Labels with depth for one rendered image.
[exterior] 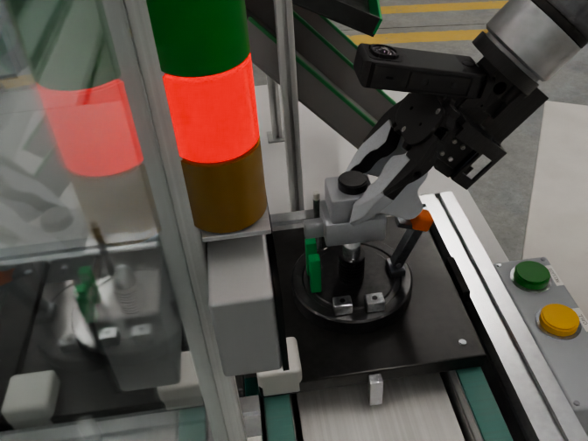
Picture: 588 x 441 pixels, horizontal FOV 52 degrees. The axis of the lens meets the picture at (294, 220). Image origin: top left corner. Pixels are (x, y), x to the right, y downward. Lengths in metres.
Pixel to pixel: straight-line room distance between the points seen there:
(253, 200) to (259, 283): 0.05
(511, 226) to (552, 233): 1.36
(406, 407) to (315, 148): 0.61
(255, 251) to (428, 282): 0.39
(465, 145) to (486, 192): 1.92
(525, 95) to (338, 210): 0.20
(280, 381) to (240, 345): 0.26
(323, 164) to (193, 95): 0.81
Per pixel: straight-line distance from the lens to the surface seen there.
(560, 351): 0.71
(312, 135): 1.19
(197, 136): 0.32
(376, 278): 0.70
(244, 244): 0.38
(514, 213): 2.43
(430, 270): 0.75
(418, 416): 0.68
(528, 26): 0.56
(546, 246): 0.98
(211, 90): 0.30
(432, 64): 0.56
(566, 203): 1.07
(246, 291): 0.35
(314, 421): 0.67
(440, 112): 0.57
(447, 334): 0.68
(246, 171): 0.33
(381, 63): 0.54
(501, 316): 0.73
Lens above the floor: 1.49
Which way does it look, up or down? 40 degrees down
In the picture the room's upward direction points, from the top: 4 degrees counter-clockwise
